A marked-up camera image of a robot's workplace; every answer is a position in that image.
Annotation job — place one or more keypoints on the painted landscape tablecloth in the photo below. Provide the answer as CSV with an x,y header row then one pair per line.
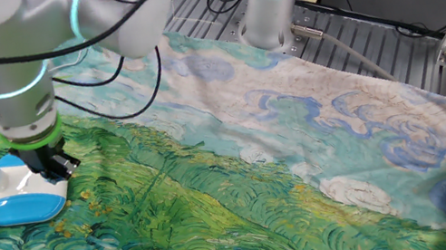
x,y
218,199

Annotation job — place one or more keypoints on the blue white desk lamp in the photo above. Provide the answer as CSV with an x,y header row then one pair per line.
x,y
21,206

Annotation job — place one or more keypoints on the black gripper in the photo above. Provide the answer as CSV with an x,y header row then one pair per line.
x,y
37,157

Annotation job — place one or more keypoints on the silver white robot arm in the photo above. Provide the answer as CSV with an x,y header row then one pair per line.
x,y
14,88

